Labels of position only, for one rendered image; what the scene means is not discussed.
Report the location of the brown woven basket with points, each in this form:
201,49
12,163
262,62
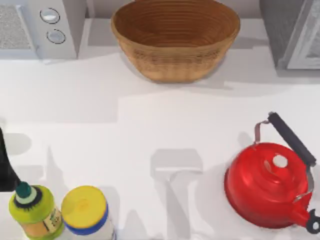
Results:
175,42

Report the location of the white jar with yellow lid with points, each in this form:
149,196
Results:
87,212

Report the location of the round microwave knob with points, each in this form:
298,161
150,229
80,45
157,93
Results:
49,15
56,36

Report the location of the pale microwave oven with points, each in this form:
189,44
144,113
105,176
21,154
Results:
37,27

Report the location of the green bottle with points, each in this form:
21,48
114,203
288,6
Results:
35,212

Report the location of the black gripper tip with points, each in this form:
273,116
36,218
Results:
5,172

